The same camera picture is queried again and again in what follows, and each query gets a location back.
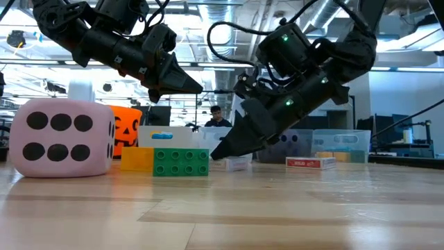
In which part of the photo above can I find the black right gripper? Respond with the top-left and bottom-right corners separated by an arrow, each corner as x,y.
210,68 -> 350,161

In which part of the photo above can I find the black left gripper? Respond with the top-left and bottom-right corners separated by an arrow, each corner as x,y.
138,22 -> 204,104

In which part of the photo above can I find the clear plastic bin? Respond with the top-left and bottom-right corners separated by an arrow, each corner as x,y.
311,129 -> 372,165
192,126 -> 254,163

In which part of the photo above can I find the purple foam die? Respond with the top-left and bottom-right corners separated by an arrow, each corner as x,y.
273,131 -> 310,163

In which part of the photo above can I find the blue toy brick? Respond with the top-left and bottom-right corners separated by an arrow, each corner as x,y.
151,131 -> 174,141

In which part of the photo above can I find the white plastic bin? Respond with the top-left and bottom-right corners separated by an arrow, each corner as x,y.
137,125 -> 196,149

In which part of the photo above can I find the dark smoky plastic bin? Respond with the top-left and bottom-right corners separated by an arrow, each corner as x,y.
256,128 -> 314,165

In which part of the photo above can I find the card deck red circle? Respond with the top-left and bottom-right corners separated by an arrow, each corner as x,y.
285,156 -> 337,172

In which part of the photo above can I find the dark green toy brick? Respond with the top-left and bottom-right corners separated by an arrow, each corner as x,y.
152,147 -> 210,178

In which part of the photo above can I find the large orange-yellow toy brick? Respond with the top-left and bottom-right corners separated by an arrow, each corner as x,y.
120,147 -> 155,172

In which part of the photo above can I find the pink foam die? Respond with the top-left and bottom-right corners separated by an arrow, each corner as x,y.
8,98 -> 117,179

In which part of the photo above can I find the person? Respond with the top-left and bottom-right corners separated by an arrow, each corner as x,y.
204,105 -> 234,128

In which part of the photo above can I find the black monitor screen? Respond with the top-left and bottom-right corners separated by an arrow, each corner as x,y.
142,106 -> 172,127

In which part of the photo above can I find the orange pumpkin bucket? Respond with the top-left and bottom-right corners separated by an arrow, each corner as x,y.
109,105 -> 144,159

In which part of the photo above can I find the white cylinder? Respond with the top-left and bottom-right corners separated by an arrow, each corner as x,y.
67,78 -> 96,103

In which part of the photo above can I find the desk with monitors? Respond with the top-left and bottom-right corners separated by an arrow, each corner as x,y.
356,113 -> 436,159

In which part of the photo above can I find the black diagonal strut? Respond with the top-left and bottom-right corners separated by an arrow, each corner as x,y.
370,98 -> 444,140

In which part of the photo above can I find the hanging round ceiling device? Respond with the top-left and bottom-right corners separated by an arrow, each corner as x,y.
6,30 -> 27,49

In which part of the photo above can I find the ceiling light strip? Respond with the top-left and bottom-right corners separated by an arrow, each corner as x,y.
0,58 -> 444,74

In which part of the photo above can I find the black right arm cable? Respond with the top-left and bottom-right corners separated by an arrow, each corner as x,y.
206,0 -> 320,69

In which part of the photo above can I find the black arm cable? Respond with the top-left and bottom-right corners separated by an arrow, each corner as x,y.
206,0 -> 320,69
138,0 -> 173,38

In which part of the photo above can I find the silver air duct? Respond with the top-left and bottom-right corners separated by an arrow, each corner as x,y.
197,0 -> 240,91

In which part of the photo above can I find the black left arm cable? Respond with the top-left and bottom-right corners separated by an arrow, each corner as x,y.
138,0 -> 173,38

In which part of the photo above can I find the black right table frame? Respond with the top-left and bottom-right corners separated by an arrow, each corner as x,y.
366,154 -> 444,171

